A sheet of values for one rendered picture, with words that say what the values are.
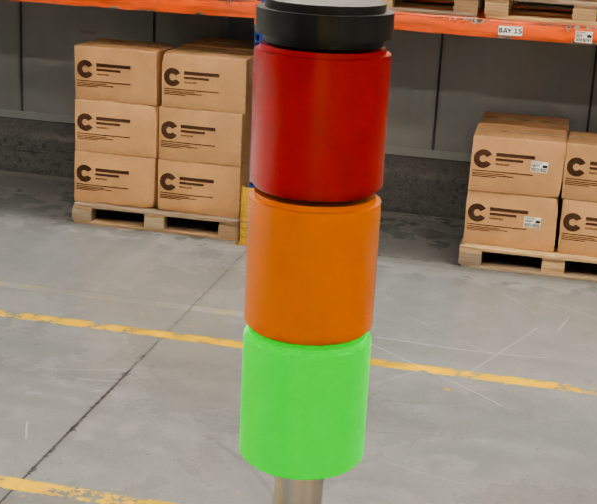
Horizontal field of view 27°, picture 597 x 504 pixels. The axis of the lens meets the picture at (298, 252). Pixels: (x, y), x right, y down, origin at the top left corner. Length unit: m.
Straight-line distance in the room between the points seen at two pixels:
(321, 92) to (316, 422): 0.12
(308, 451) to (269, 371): 0.03
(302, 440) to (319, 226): 0.08
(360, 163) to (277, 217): 0.04
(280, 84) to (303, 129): 0.02
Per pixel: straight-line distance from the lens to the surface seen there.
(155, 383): 6.12
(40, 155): 10.16
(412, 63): 9.35
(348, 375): 0.47
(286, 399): 0.47
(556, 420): 6.04
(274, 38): 0.45
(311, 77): 0.44
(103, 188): 8.72
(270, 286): 0.46
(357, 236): 0.46
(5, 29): 10.27
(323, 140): 0.44
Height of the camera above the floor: 2.38
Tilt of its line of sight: 17 degrees down
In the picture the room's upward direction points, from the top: 3 degrees clockwise
